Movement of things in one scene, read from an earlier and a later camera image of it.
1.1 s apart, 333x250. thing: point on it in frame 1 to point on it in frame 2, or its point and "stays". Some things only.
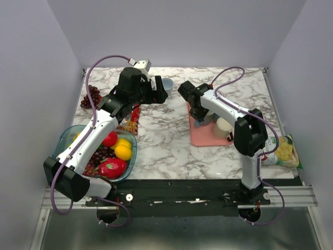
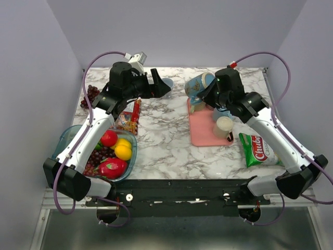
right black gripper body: [199, 113] to [221, 99]
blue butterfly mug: [210, 117] to [195, 84]
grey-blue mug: [168, 84] stays
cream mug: [223, 129] stays
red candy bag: [129, 123] stays
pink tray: [204, 135] stays
